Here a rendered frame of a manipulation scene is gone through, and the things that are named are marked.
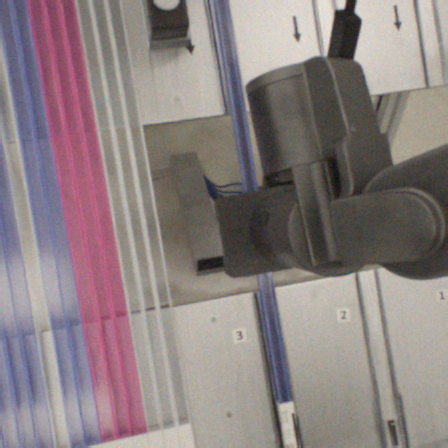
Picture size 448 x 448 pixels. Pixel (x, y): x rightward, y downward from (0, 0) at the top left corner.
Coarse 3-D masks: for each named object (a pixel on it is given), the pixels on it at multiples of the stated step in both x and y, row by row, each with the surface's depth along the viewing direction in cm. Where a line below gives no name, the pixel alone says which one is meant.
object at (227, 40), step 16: (224, 0) 47; (224, 16) 47; (224, 32) 47; (224, 48) 47; (224, 64) 47; (240, 80) 47; (240, 96) 47; (240, 112) 47; (240, 128) 47; (240, 144) 47; (240, 160) 47; (256, 176) 47; (272, 288) 48; (272, 304) 48; (272, 320) 48; (272, 336) 47; (272, 352) 47; (272, 368) 48; (288, 384) 48; (288, 400) 48
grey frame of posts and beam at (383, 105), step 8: (376, 96) 85; (384, 96) 82; (392, 96) 81; (408, 96) 82; (376, 104) 85; (384, 104) 82; (392, 104) 82; (400, 104) 83; (376, 112) 86; (384, 112) 83; (400, 112) 84; (384, 120) 84; (400, 120) 85; (384, 128) 86; (392, 128) 86; (392, 136) 88; (392, 144) 89
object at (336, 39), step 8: (336, 16) 35; (344, 16) 35; (352, 16) 35; (336, 24) 36; (344, 24) 34; (352, 24) 34; (360, 24) 35; (336, 32) 36; (344, 32) 35; (352, 32) 35; (336, 40) 36; (344, 40) 35; (352, 40) 35; (328, 48) 38; (336, 48) 36; (344, 48) 36; (352, 48) 36; (328, 56) 38; (336, 56) 36; (344, 56) 36; (352, 56) 36
